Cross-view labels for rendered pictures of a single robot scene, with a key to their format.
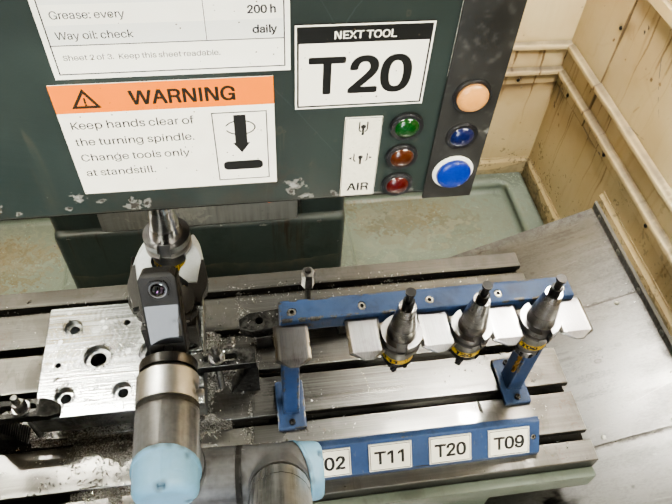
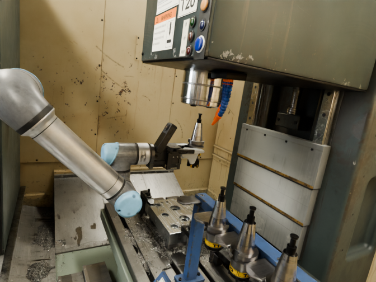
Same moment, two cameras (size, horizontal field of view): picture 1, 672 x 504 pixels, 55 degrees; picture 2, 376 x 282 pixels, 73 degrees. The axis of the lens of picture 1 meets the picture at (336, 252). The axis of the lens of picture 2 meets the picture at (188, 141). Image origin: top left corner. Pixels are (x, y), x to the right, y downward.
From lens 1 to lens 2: 0.84 m
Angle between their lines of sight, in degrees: 69
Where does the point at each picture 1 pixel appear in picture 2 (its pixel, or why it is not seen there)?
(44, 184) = (149, 48)
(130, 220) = (238, 211)
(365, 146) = (185, 32)
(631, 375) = not seen: outside the picture
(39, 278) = not seen: hidden behind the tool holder
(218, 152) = (166, 36)
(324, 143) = (180, 32)
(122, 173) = (156, 44)
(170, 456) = (114, 144)
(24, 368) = not seen: hidden behind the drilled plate
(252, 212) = (276, 240)
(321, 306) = (211, 201)
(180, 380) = (142, 146)
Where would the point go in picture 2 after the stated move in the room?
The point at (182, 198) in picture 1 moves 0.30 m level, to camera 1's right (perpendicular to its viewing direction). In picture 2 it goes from (160, 55) to (190, 42)
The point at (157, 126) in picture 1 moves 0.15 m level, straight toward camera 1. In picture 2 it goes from (161, 27) to (112, 12)
